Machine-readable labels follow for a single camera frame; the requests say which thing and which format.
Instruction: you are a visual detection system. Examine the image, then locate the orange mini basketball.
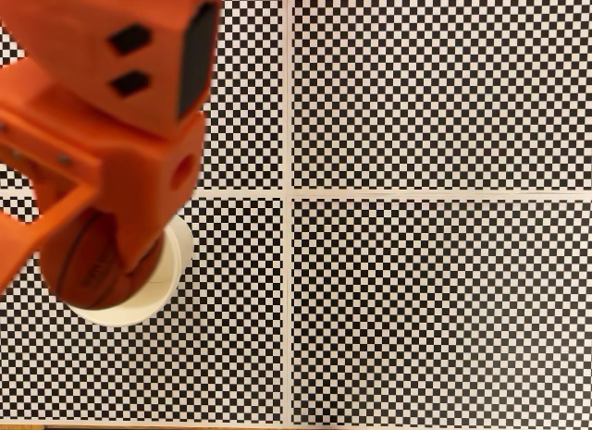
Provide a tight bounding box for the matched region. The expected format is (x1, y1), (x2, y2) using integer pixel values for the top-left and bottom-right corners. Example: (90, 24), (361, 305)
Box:
(36, 207), (168, 311)

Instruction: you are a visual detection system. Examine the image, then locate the cream paper cup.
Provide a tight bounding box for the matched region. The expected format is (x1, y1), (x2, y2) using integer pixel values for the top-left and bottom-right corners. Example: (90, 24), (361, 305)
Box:
(68, 215), (194, 328)

